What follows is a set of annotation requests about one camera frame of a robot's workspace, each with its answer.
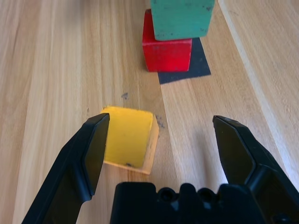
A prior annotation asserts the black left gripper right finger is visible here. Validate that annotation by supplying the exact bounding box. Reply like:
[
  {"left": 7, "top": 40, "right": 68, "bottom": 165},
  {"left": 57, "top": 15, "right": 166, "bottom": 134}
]
[{"left": 212, "top": 115, "right": 299, "bottom": 224}]

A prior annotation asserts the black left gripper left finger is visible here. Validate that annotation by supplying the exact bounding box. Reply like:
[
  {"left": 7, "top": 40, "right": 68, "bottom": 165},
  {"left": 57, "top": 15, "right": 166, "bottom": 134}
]
[{"left": 21, "top": 113, "right": 110, "bottom": 224}]

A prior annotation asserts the yellow wooden block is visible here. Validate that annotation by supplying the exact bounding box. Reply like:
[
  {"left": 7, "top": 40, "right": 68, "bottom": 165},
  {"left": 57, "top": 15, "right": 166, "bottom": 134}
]
[{"left": 100, "top": 106, "right": 160, "bottom": 175}]

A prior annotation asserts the red wooden block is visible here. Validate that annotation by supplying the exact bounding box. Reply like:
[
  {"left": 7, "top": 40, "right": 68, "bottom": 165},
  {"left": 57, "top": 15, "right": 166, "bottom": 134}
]
[{"left": 142, "top": 8, "right": 192, "bottom": 72}]

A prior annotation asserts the green wooden block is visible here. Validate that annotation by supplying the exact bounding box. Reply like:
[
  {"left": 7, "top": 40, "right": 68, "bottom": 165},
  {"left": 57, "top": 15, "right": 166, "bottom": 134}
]
[{"left": 149, "top": 0, "right": 215, "bottom": 42}]

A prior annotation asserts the black square tape marker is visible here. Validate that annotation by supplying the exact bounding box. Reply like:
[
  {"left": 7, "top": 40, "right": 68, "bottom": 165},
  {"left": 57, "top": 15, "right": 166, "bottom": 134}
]
[{"left": 157, "top": 37, "right": 212, "bottom": 85}]

